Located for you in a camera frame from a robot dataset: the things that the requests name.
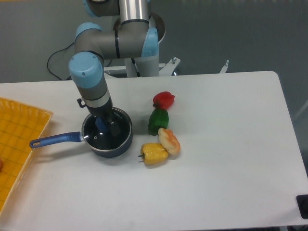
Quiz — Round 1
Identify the green bell pepper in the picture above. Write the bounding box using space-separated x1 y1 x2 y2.
148 108 169 136

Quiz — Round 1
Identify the yellow bell pepper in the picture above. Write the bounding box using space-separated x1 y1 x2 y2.
139 143 168 165

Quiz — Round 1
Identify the blue saucepan with handle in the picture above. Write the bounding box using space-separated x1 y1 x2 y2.
29 106 134 159

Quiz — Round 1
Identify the red bell pepper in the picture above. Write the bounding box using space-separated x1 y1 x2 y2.
153 91 175 110

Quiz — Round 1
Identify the black floor cable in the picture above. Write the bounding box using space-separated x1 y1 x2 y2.
47 42 113 81

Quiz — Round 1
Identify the yellow plastic basket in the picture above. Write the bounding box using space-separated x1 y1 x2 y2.
0 97 53 212

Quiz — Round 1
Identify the black corner object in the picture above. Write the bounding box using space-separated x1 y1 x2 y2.
296 194 308 219

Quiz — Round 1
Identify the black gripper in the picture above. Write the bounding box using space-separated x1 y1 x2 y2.
87 100 121 137

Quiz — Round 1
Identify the white bracket with bolt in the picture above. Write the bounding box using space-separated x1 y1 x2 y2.
219 60 229 74

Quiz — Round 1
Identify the glass lid blue knob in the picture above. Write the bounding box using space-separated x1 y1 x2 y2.
82 108 133 158

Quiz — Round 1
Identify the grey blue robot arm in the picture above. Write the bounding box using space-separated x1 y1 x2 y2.
68 0 159 137

